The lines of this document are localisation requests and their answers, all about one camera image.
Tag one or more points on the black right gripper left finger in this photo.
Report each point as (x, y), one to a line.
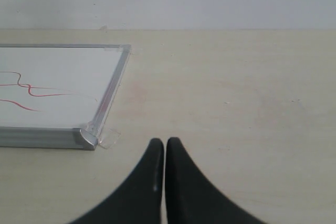
(138, 199)

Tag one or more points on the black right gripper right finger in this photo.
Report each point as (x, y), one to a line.
(190, 197)

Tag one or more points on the aluminium framed whiteboard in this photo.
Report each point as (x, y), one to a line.
(58, 95)

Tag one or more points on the clear tape front right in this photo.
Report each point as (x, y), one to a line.
(107, 136)

